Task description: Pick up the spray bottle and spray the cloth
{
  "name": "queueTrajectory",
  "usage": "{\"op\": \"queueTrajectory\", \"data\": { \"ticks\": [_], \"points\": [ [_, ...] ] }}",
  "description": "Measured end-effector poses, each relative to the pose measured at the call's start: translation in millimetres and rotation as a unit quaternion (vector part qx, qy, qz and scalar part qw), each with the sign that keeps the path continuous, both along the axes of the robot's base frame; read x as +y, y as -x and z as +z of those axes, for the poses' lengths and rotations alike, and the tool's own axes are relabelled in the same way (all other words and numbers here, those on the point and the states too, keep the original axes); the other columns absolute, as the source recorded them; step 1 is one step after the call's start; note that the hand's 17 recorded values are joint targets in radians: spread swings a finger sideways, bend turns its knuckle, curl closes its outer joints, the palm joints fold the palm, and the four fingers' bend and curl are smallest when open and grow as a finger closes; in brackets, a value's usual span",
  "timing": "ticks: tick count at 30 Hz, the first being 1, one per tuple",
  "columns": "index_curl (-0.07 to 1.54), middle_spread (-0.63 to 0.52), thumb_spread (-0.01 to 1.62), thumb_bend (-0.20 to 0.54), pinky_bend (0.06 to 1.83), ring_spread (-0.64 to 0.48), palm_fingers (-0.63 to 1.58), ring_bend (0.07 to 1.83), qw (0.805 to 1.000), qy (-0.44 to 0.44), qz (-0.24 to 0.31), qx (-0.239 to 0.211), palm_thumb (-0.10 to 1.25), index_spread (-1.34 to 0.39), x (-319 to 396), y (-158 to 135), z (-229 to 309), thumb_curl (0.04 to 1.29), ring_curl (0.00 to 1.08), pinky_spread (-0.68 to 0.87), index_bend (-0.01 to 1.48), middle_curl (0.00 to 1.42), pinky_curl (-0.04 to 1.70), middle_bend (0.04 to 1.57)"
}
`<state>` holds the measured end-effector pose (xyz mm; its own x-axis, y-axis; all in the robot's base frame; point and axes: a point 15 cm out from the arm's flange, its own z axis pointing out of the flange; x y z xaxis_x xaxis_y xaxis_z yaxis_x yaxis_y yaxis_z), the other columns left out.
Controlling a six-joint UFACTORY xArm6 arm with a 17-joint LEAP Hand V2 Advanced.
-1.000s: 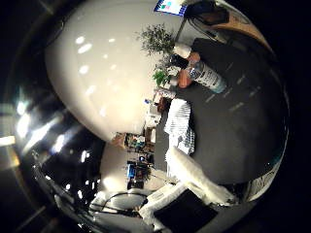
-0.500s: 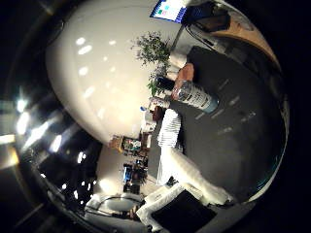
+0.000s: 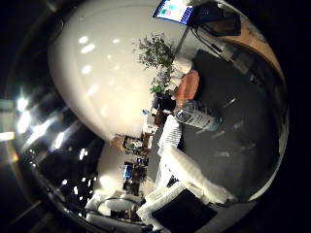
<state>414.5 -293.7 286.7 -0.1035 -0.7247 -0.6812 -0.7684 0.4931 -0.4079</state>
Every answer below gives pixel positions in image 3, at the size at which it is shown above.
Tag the patterned teal spray bottle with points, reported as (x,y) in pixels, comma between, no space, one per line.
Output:
(199,116)

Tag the round wooden board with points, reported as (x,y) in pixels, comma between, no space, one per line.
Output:
(188,87)

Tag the leafy plant in white pot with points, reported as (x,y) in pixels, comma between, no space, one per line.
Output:
(158,84)

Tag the thin-leaved plant in white pot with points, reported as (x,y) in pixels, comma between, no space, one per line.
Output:
(155,50)

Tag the computer monitor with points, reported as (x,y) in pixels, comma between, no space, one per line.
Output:
(173,9)

